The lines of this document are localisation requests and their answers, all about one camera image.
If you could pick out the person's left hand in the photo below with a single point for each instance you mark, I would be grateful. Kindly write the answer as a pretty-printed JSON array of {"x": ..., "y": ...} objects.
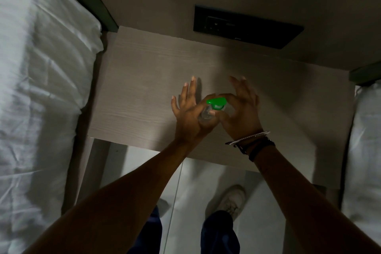
[{"x": 186, "y": 122}]

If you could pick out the person's right thumb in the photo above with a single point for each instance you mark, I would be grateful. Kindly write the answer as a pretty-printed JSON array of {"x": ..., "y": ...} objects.
[{"x": 222, "y": 117}]

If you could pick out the person's left forearm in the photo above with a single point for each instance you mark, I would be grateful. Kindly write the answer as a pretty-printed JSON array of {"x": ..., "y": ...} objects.
[{"x": 119, "y": 200}]

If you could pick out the white bed linen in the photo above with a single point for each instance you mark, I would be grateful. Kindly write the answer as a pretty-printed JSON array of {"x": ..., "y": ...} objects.
[
  {"x": 38, "y": 99},
  {"x": 364, "y": 158}
]

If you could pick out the person's left thumb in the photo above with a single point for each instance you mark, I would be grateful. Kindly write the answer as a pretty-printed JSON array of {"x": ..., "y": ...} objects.
[{"x": 212, "y": 125}]

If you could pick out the blue trousers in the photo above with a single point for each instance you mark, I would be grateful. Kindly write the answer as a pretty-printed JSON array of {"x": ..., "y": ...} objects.
[{"x": 218, "y": 234}]

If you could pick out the black wall outlet panel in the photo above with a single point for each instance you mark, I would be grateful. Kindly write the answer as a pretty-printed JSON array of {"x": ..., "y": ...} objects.
[{"x": 247, "y": 27}]

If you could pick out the person's left little finger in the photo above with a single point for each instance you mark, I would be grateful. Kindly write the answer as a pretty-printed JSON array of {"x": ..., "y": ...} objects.
[{"x": 175, "y": 106}]

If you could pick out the person's right forearm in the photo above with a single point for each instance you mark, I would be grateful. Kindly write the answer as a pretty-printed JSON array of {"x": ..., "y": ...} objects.
[{"x": 303, "y": 203}]

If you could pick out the person's right middle finger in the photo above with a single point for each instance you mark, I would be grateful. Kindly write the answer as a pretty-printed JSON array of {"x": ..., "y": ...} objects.
[{"x": 235, "y": 84}]

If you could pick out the clear bottle with green cap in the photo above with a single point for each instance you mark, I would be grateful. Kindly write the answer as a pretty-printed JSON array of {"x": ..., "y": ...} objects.
[{"x": 216, "y": 103}]

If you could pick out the wooden bedside table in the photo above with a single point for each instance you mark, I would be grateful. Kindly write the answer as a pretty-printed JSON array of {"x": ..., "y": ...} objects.
[{"x": 143, "y": 84}]

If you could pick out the person's right little finger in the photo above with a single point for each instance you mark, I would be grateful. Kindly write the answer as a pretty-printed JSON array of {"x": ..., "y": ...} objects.
[{"x": 256, "y": 100}]

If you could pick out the white shoe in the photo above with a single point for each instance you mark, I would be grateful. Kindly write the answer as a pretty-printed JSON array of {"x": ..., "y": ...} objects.
[{"x": 232, "y": 200}]

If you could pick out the person's right hand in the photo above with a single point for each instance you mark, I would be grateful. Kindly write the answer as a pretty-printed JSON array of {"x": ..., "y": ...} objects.
[{"x": 244, "y": 117}]

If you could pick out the person's left middle finger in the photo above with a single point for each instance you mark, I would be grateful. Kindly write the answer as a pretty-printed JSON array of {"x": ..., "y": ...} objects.
[{"x": 192, "y": 88}]

